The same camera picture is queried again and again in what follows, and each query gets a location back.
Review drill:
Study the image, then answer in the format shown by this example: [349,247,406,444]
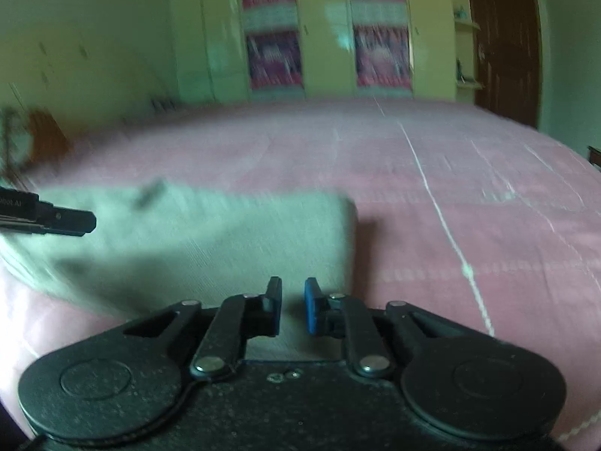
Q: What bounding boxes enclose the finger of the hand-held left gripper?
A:
[38,200,98,239]

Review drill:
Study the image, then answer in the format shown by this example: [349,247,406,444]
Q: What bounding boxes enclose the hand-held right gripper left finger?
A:
[123,276,284,381]

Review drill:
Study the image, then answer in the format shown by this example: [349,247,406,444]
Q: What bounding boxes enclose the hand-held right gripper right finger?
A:
[304,277,454,380]

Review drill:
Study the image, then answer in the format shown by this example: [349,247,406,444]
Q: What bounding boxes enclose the grey pants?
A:
[0,182,360,362]

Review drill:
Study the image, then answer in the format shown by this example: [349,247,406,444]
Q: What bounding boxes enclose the white patterned pillow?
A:
[0,107,30,182]

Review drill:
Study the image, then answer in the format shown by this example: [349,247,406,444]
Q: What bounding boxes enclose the orange patterned pillow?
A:
[27,109,72,164]

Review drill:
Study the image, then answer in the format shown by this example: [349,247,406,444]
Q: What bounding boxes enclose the cream bed headboard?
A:
[0,38,160,156]

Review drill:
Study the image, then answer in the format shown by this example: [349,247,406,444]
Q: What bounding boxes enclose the pink checked bed sheet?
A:
[0,96,601,451]

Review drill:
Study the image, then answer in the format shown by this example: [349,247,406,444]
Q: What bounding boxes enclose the cream wardrobe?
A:
[166,0,460,104]

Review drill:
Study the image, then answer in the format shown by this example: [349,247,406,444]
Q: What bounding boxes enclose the cream corner shelf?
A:
[446,0,485,104]

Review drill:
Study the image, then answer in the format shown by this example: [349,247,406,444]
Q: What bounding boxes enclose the brown wooden door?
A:
[465,0,544,129]

